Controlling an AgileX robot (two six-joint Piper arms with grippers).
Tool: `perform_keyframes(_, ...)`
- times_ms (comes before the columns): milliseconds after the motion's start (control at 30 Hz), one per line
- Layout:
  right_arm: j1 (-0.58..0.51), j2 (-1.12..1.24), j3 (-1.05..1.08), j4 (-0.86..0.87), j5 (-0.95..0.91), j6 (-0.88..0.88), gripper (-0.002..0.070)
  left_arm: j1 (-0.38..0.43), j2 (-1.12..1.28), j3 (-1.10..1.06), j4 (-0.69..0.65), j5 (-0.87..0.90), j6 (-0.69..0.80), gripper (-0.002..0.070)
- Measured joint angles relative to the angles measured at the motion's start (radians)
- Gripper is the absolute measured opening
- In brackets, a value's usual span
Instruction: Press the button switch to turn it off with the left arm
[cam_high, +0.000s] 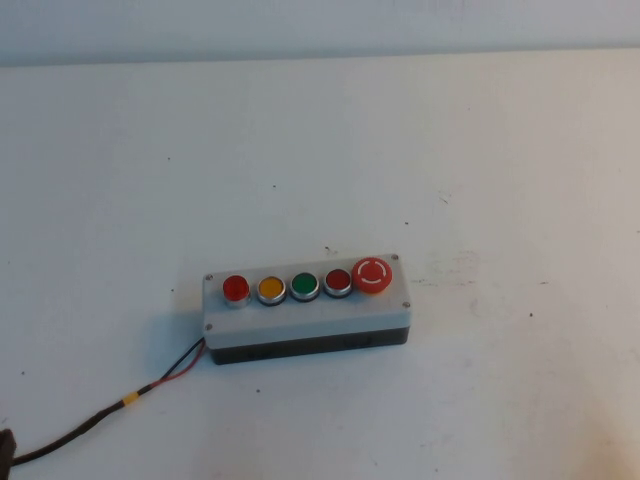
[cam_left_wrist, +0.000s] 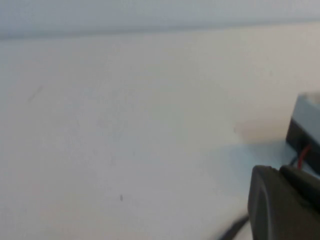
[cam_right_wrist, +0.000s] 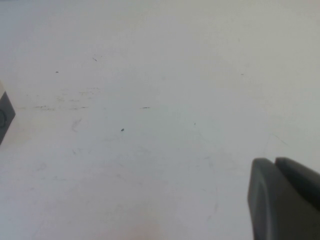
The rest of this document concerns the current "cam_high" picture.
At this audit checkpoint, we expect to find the dark red push button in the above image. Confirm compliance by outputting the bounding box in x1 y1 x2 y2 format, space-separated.
322 268 354 300

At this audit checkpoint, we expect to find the green push button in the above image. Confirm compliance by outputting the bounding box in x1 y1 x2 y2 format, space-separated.
288 271 321 304

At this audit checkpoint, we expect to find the red emergency stop mushroom button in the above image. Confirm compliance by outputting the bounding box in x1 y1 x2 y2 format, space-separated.
351 256 394 297

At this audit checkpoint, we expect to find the yellow push button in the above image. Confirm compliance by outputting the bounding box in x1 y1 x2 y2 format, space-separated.
255 275 288 308

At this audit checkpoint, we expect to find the grey button control box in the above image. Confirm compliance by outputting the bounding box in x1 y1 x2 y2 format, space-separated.
202 253 413 366

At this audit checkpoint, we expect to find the red indicator lamp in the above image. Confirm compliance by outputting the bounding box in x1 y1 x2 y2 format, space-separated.
221 274 251 310

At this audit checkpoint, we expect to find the black red power cable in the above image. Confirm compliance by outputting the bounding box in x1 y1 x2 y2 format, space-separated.
12 337 207 467

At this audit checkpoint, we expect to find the black braided camera cable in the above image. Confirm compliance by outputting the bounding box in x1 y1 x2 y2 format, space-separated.
0 428 18 468

